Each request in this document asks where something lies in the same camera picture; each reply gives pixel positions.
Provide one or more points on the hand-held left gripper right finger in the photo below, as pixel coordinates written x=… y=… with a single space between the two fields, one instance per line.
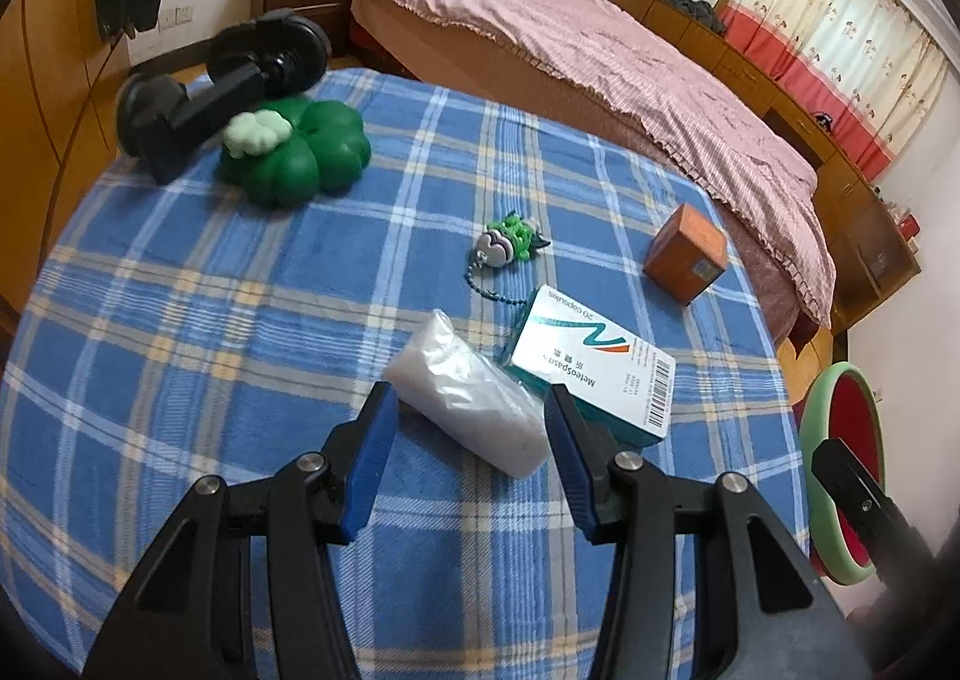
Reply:
x=570 y=470

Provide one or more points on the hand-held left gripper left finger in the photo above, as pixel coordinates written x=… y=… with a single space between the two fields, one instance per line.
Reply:
x=371 y=462

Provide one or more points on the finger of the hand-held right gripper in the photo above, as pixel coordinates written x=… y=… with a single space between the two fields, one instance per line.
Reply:
x=862 y=500

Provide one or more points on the red green round stool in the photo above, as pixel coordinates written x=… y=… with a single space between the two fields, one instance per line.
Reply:
x=844 y=425

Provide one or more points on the clear plastic bag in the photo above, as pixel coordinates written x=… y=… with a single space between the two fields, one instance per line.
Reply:
x=472 y=387

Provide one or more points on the white medicine box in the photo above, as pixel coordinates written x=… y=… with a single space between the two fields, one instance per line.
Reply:
x=592 y=357

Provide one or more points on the blue plaid blanket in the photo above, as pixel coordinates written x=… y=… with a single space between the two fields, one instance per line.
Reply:
x=225 y=350

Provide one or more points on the orange cardboard box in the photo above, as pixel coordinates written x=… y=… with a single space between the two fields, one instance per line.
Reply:
x=682 y=260

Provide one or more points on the low wooden cabinet row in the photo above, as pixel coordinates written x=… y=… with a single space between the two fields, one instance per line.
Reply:
x=862 y=237

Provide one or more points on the small red container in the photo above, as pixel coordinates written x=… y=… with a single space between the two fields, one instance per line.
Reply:
x=909 y=228

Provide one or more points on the dark green clover toy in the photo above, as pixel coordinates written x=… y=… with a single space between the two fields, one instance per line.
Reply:
x=315 y=155

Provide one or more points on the light green clover toy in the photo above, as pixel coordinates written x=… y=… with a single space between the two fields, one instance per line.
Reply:
x=255 y=134

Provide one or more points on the dark wooden bed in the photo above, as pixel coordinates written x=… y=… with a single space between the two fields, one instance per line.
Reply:
x=480 y=65

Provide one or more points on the pink bedspread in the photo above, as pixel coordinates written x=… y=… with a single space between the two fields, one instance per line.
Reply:
x=600 y=50

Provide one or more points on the dark wooden nightstand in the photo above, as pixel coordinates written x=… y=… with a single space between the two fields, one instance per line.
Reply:
x=304 y=5

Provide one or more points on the cream and red curtain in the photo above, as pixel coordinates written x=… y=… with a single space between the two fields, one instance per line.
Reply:
x=832 y=27

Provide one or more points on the dark clothes pile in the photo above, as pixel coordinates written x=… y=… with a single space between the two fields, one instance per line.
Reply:
x=694 y=12

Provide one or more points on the light wooden wardrobe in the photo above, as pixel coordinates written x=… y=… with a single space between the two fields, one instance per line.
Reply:
x=52 y=87

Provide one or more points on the black suction cup mount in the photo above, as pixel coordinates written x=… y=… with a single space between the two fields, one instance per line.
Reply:
x=217 y=87

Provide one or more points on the white wall socket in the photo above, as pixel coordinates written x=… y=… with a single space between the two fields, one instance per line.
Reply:
x=178 y=17

